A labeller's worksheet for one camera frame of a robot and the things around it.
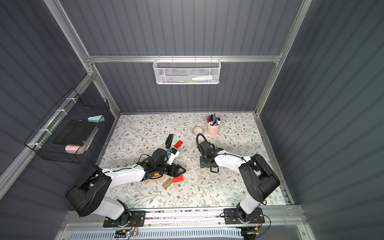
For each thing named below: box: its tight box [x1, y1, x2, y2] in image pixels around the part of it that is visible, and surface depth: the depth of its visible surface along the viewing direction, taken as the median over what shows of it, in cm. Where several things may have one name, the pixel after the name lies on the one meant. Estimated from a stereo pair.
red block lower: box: [173, 175, 184, 183], surface depth 88 cm
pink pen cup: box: [206, 121, 220, 136], surface depth 101 cm
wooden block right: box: [162, 178, 173, 190], surface depth 86 cm
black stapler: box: [165, 133, 174, 149], surface depth 102 cm
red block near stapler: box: [174, 140, 183, 149], surface depth 104 cm
